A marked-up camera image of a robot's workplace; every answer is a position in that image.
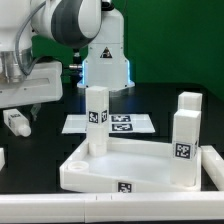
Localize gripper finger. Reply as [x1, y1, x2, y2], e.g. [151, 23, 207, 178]
[31, 103, 41, 120]

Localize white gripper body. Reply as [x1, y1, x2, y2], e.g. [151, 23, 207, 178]
[0, 61, 63, 108]

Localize white desk tabletop tray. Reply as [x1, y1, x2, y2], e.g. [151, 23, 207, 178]
[60, 137, 201, 193]

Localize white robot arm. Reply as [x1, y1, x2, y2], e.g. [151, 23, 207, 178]
[0, 0, 102, 108]

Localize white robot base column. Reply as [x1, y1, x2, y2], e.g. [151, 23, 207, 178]
[77, 0, 135, 92]

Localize white marker sheet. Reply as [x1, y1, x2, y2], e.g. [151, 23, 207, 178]
[62, 114, 155, 134]

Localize white right fence bar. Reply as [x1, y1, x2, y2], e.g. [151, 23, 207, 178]
[201, 145, 224, 191]

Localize white fence bar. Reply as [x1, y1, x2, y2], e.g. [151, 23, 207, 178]
[201, 145, 224, 191]
[0, 191, 224, 223]

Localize white front fence bar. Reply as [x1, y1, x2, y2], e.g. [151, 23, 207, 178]
[0, 191, 224, 223]

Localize white obstacle wall left piece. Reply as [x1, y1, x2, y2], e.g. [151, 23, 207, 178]
[0, 148, 5, 171]

